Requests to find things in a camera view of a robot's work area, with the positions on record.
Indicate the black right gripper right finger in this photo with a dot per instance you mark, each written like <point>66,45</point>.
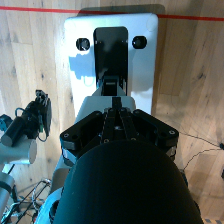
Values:
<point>151,128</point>

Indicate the red floor tape line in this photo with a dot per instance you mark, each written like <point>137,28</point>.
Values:
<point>33,9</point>

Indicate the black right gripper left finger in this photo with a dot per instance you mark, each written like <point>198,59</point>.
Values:
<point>85,128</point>

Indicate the black lift column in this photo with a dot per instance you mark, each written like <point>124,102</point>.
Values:
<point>110,53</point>

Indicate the long dark left gripper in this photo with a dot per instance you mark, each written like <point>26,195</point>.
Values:
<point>31,116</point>

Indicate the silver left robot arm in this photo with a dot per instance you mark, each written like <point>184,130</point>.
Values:
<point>20,151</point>

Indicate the white robot mobile base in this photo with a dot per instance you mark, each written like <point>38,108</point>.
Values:
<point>143,66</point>

